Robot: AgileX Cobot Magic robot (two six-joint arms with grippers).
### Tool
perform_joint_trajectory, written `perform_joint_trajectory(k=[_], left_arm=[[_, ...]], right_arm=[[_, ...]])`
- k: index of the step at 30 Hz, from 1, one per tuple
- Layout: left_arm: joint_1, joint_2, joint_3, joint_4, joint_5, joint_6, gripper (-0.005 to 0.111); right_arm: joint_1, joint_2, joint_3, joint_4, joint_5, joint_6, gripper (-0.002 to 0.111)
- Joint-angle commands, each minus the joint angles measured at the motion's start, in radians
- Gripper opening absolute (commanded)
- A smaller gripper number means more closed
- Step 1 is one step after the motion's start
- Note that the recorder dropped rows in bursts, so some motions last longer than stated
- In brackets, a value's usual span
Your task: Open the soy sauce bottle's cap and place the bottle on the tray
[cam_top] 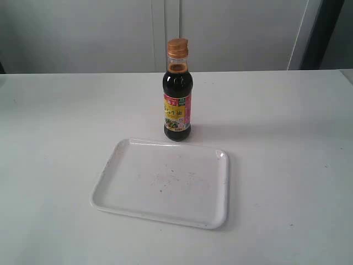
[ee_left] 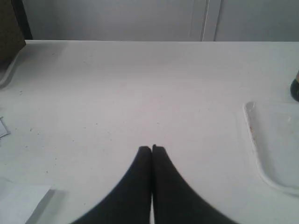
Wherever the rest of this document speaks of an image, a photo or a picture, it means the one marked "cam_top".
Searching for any white plastic tray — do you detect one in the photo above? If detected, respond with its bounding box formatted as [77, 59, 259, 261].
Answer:
[90, 138, 229, 230]

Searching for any soy sauce bottle gold cap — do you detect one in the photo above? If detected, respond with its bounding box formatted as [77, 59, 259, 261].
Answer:
[162, 38, 193, 141]

